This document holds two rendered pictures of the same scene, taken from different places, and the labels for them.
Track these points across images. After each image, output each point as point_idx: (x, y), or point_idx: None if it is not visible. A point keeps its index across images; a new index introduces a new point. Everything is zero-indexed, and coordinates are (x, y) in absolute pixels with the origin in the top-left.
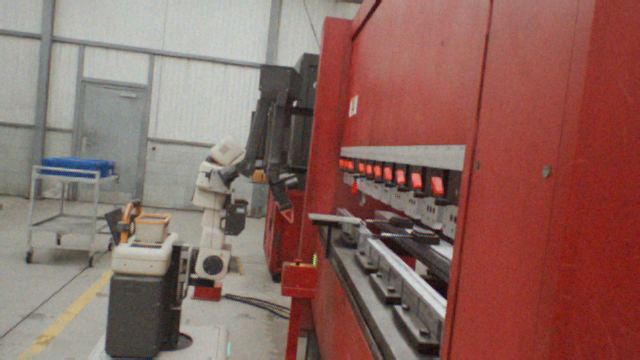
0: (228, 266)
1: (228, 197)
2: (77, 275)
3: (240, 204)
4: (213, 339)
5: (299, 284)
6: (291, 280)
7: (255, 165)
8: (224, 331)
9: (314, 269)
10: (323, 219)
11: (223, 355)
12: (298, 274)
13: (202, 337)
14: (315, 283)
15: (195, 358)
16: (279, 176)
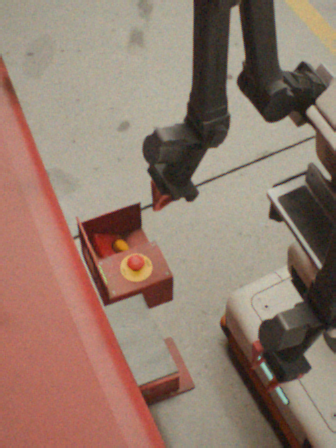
0: (298, 284)
1: (326, 179)
2: None
3: (301, 203)
4: (305, 374)
5: (111, 232)
6: (125, 223)
7: (240, 78)
8: (314, 423)
9: (83, 223)
10: (106, 306)
11: (256, 333)
12: (113, 220)
13: (327, 371)
14: (81, 240)
15: (284, 295)
16: (187, 114)
